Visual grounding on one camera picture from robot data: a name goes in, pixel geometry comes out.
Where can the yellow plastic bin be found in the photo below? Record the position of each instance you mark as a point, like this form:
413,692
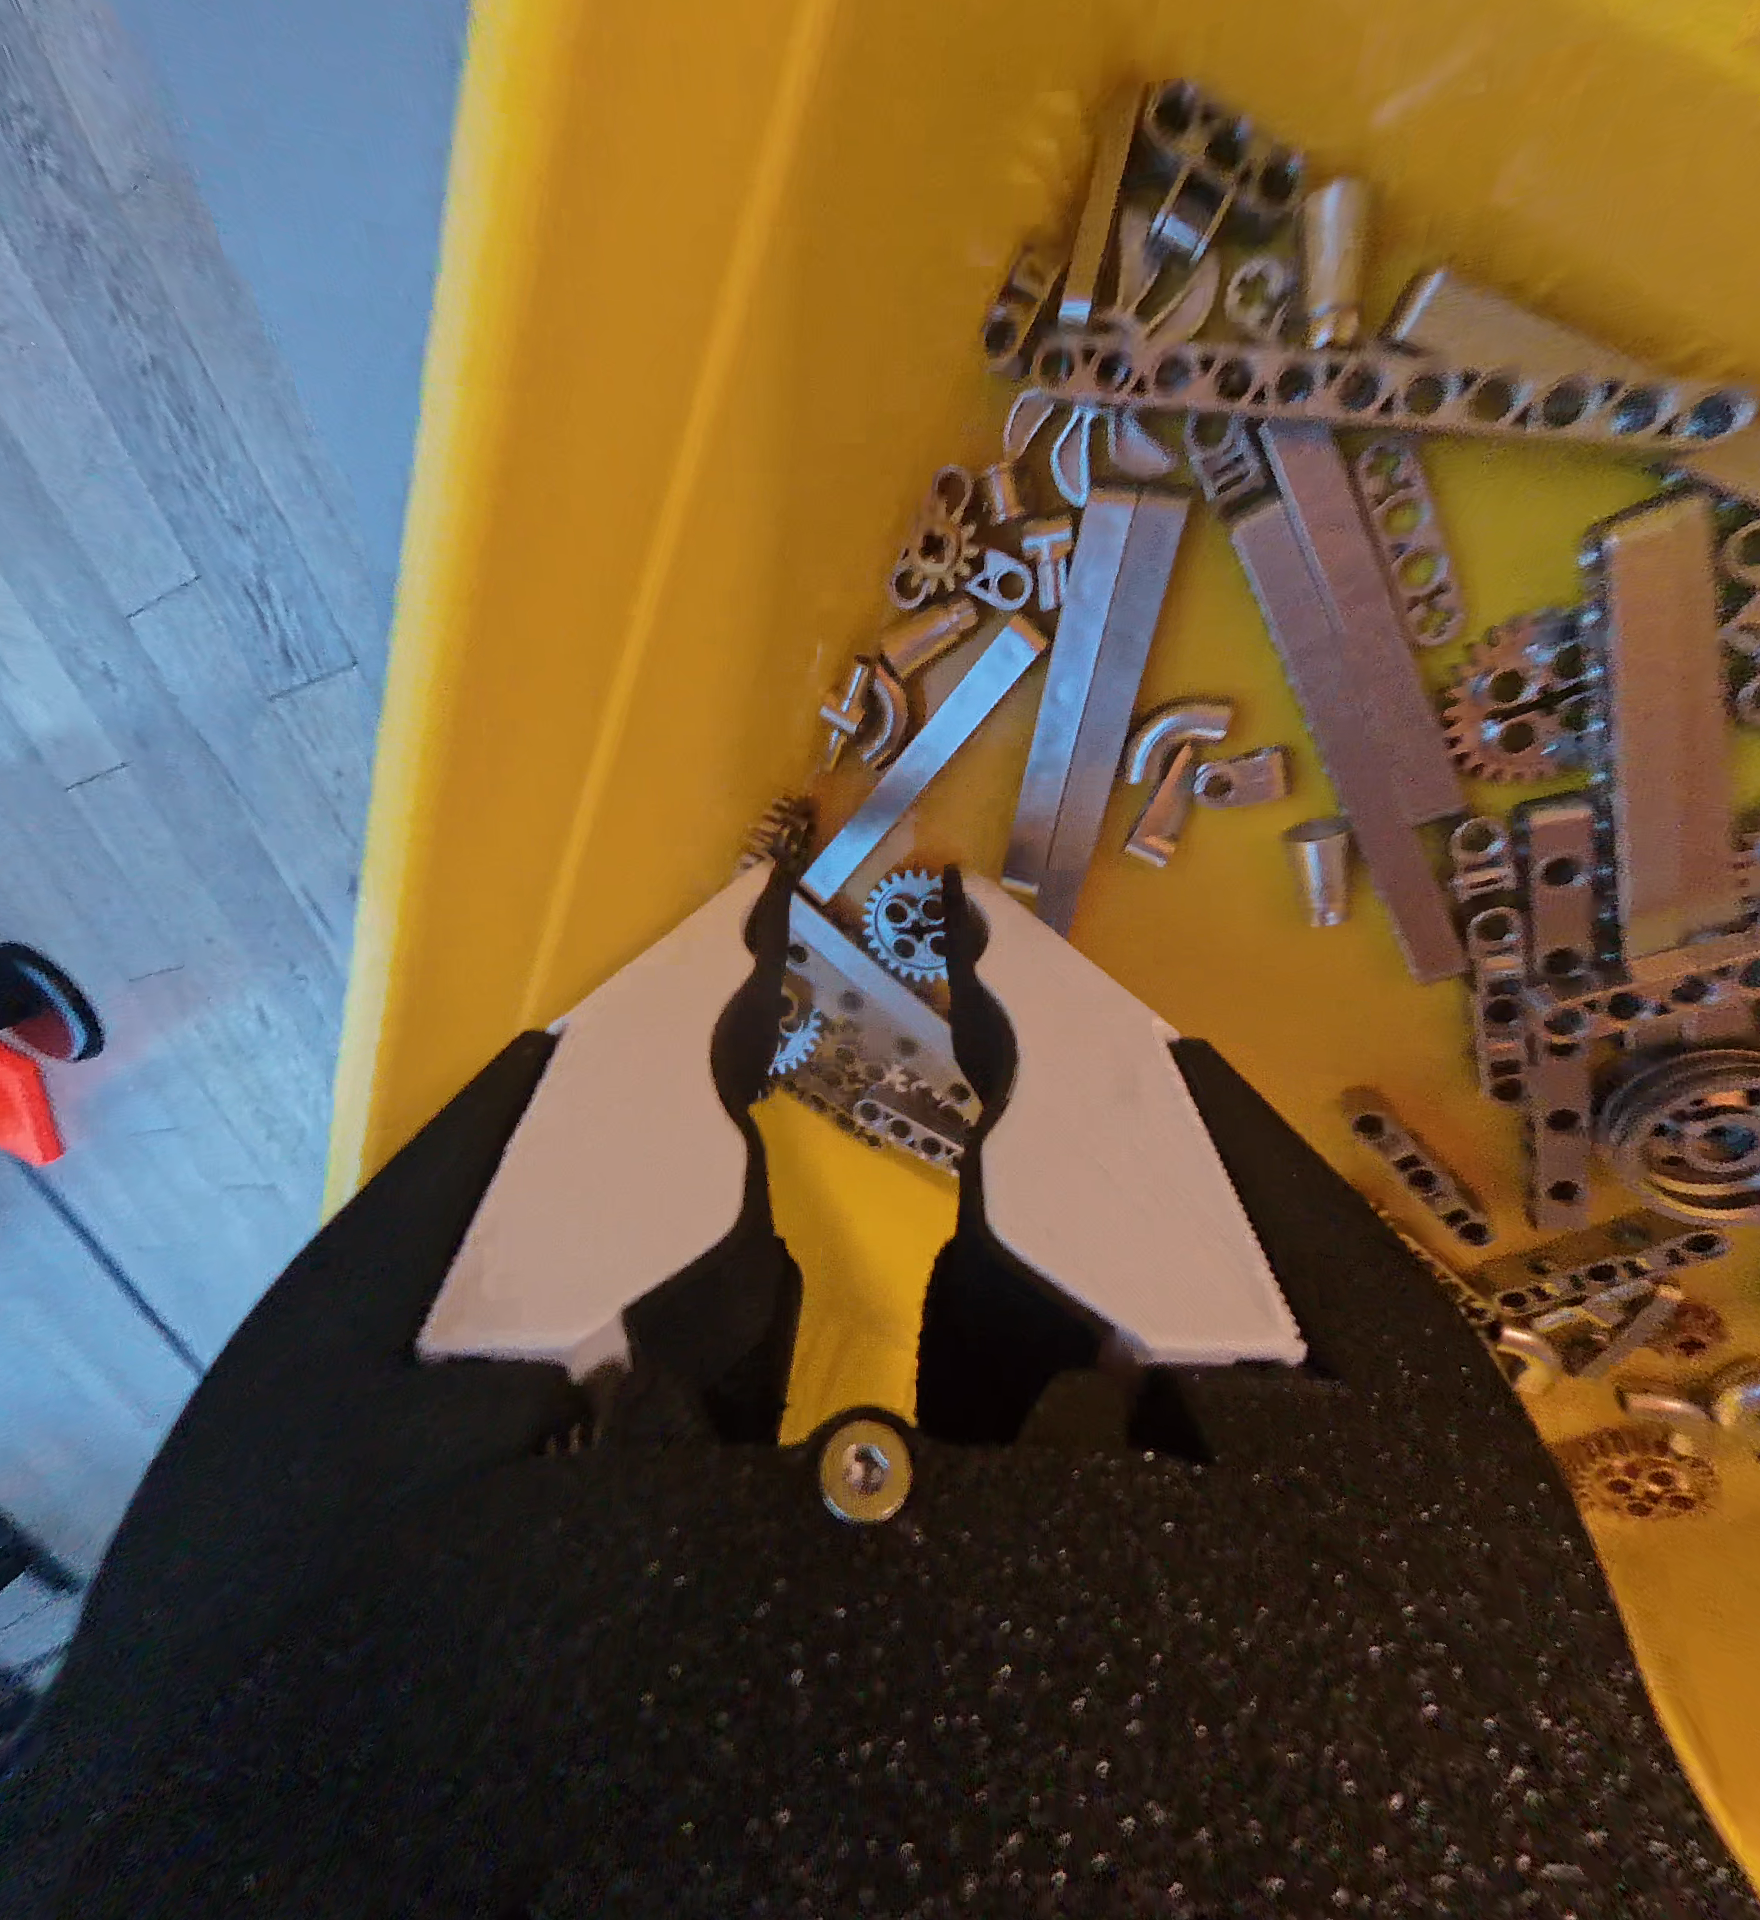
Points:
594,447

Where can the small gold gear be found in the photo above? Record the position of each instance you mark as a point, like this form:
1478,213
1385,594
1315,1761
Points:
1639,1469

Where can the silver pulley wheel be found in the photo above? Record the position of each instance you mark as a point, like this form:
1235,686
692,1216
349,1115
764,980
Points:
1721,1130

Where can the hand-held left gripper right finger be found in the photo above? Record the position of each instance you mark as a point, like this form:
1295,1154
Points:
1116,1188

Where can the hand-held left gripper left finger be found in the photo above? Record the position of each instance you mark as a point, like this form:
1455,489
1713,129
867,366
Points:
594,1188

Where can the pile of silver beam parts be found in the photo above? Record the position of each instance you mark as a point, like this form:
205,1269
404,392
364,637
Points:
1360,675

